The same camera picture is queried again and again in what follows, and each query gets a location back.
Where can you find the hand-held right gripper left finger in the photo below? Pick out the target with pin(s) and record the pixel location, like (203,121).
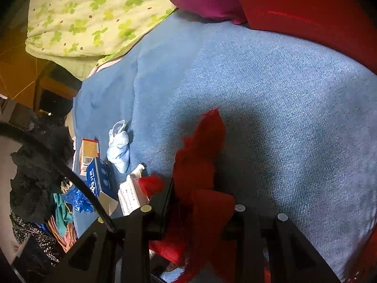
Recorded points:
(159,209)

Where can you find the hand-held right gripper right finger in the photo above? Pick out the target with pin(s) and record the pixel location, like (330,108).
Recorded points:
(244,227)

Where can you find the red plastic bag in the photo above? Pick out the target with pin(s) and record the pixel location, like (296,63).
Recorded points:
(200,159)

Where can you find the blue cardboard box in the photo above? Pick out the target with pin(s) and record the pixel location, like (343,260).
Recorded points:
(100,177)

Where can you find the orange white medicine box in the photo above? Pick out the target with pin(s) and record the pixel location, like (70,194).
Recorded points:
(89,151)

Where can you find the white and red carton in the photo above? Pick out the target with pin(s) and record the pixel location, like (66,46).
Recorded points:
(131,194)

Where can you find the white crumpled tissue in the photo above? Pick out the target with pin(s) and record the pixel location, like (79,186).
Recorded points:
(117,150)

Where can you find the blue plastic bag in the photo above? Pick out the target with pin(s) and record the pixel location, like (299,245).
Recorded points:
(76,199)

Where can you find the pink striped cloth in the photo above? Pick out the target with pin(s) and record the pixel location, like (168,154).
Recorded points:
(67,235)

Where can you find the teal cloth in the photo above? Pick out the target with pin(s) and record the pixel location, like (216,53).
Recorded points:
(61,212)

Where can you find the blue blanket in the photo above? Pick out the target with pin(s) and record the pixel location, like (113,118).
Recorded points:
(279,123)

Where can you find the black floral garment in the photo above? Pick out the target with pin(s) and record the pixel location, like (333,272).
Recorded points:
(38,241)

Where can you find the black fuzzy garment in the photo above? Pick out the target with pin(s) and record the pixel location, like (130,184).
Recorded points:
(35,171)

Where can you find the orange wooden cabinet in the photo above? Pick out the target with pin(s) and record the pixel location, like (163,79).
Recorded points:
(17,76)

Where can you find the green floral quilt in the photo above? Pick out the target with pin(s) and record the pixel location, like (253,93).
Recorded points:
(88,6)

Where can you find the red paper bag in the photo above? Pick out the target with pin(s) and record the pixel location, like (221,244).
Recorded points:
(309,11)

